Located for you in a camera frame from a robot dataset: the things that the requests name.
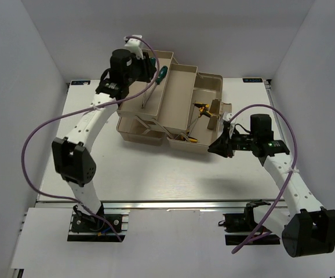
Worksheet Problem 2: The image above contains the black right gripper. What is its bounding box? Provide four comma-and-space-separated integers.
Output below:
207, 126, 257, 158

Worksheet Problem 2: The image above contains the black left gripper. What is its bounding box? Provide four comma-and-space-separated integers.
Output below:
123, 52, 156, 85

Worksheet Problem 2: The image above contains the yellow T-handle hex key long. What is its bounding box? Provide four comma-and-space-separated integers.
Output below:
178, 131, 198, 143

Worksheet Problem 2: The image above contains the long green-handled screwdriver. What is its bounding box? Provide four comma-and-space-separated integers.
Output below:
141, 65, 168, 109

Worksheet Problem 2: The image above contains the yellow T-handle hex key short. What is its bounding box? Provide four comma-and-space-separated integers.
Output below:
194, 102, 209, 109

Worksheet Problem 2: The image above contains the beige plastic toolbox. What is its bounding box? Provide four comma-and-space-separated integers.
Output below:
116, 51, 232, 154

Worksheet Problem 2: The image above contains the short green-handled screwdriver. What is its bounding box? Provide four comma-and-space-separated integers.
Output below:
150, 57, 156, 67

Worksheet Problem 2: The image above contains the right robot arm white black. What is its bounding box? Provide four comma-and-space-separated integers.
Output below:
208, 112, 335, 258

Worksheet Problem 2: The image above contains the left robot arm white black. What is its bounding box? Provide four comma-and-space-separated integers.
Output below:
52, 49, 156, 231

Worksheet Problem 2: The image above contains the blue label sticker left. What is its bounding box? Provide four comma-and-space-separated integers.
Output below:
70, 80, 90, 86

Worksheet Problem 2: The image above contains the blue label sticker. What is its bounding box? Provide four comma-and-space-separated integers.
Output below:
242, 78, 263, 83
70, 80, 90, 86

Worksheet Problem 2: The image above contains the blue label sticker right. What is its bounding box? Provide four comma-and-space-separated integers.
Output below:
242, 78, 263, 83

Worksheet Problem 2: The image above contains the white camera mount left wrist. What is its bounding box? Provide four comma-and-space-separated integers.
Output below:
124, 35, 144, 60

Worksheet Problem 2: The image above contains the white camera mount wrist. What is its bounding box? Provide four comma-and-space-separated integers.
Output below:
221, 112, 236, 125
124, 35, 144, 60

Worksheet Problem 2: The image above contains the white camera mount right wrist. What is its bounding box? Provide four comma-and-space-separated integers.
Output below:
221, 112, 236, 125

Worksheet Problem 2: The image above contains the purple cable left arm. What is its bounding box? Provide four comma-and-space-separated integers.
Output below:
21, 34, 160, 243

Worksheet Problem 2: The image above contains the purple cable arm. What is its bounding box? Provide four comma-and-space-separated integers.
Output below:
231, 104, 298, 255
21, 34, 160, 243

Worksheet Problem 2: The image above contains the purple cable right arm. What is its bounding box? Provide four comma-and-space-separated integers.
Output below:
231, 104, 298, 255

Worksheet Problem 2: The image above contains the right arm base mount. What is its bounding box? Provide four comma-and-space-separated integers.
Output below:
218, 213, 281, 246

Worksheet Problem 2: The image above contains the aluminium rail table front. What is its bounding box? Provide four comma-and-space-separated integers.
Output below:
35, 201, 287, 210

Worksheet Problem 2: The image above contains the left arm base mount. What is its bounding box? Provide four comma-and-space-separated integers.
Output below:
67, 210, 129, 243

